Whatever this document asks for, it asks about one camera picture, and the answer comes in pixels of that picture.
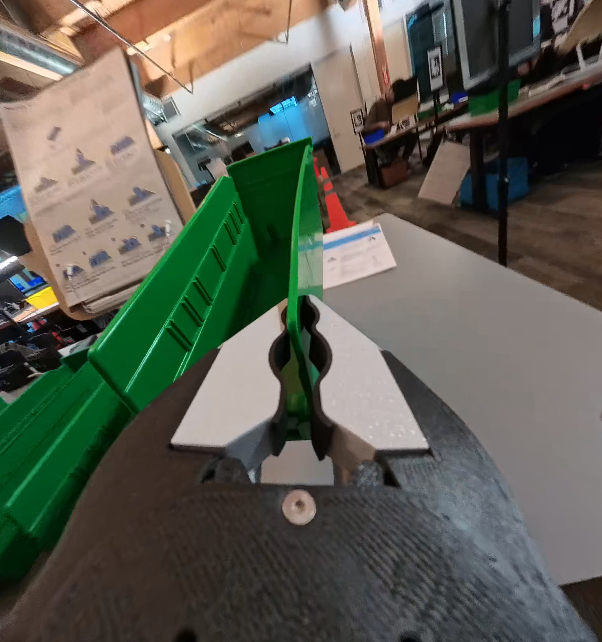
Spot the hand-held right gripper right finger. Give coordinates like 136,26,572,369
306,295,431,477

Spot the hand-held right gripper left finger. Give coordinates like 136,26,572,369
169,298,289,472

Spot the green plastic bin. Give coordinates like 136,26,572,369
88,137,328,454
0,346,133,590

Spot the grey desk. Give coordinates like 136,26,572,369
322,213,602,586

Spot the laminated paper sheet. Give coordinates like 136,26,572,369
322,221,398,290

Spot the orange traffic cone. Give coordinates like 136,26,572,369
312,157,332,199
323,168,357,232

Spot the brown bag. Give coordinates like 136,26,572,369
380,159,410,189

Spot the white panel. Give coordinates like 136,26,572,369
417,142,471,206

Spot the blue storage box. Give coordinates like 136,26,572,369
459,158,529,209

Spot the printed instruction sheet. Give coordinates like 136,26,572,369
0,47,184,308

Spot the black stand pole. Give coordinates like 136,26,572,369
496,0,512,266

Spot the printed marker sign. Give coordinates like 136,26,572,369
426,45,444,93

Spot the large monitor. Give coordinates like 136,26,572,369
454,0,542,88

